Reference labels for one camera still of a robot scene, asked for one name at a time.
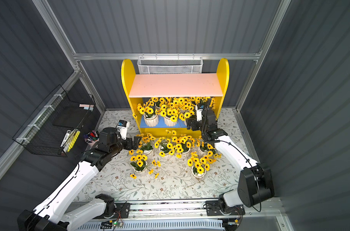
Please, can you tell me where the sunflower pot taken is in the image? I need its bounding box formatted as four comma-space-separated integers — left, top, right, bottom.
134, 133, 156, 156
196, 137, 221, 163

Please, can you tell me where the shelf sunflower pot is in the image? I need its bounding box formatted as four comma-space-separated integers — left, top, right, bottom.
175, 135, 196, 154
154, 130, 178, 158
129, 149, 161, 179
187, 152, 213, 180
197, 97, 215, 110
160, 97, 179, 127
136, 97, 159, 128
178, 98, 196, 123

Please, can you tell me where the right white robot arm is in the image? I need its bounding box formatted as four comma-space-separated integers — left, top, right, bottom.
186, 108, 275, 215

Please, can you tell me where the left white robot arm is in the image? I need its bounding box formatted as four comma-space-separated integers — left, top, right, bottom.
17, 126, 142, 231

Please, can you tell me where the yellow wooden shelf unit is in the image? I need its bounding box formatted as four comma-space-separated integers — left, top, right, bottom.
121, 58, 230, 137

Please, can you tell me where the pink metal pen bucket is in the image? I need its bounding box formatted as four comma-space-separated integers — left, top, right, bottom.
83, 131, 99, 147

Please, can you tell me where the yellow marker in basket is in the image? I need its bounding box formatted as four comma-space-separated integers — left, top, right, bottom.
64, 130, 80, 153

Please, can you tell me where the white marker in basket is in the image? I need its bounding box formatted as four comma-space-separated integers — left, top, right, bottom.
61, 130, 72, 147

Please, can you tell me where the white mesh desk organizer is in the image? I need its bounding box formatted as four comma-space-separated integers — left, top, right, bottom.
137, 56, 204, 74

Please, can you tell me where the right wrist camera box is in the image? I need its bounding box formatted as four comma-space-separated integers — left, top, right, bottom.
195, 103, 204, 121

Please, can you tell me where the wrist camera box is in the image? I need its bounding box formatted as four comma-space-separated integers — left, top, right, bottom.
116, 120, 130, 140
195, 103, 204, 121

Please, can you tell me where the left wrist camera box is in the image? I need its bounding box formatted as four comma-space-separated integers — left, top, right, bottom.
116, 120, 130, 140

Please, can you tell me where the black wire wall basket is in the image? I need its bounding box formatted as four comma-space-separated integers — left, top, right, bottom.
13, 87, 96, 157

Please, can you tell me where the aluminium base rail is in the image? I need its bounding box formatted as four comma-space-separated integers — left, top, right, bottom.
78, 198, 292, 231

